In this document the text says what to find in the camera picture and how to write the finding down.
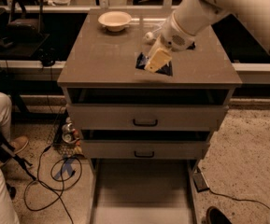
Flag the blue rxbar blueberry bar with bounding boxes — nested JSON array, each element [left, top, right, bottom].
[[135, 53, 173, 77]]

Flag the black cable on floor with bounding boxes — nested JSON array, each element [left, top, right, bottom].
[[23, 145, 84, 224]]

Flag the dark brown snack bar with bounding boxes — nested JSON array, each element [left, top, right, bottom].
[[187, 42, 196, 50]]

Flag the black floor power box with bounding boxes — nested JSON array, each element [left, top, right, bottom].
[[192, 173, 209, 192]]

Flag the black cable right floor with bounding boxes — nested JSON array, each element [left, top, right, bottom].
[[208, 189, 270, 213]]

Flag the middle grey drawer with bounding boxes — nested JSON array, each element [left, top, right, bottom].
[[80, 140, 209, 160]]

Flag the brown shoe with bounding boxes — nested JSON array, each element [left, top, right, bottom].
[[0, 136, 29, 167]]

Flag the blue tape cross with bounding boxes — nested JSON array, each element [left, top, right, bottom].
[[53, 158, 76, 181]]

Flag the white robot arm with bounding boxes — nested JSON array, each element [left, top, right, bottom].
[[145, 0, 270, 73]]

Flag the grey drawer cabinet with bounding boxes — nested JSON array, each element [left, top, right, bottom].
[[57, 7, 244, 224]]

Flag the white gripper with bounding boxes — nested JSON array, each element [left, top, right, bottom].
[[145, 13, 194, 73]]

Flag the white bowl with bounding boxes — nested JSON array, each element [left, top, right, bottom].
[[98, 11, 132, 33]]

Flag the top grey drawer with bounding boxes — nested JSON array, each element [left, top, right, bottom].
[[67, 105, 228, 131]]

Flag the clear plastic water bottle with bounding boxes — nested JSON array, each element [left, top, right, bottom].
[[144, 32, 155, 43]]

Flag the dark shoe bottom right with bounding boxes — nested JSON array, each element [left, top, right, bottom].
[[206, 206, 232, 224]]

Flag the black bag on shelf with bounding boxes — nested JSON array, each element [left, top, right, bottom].
[[7, 0, 43, 43]]

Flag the cans in wire basket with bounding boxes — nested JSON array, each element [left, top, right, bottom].
[[62, 118, 79, 145]]

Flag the open bottom grey drawer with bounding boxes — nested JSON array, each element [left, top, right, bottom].
[[87, 159, 201, 224]]

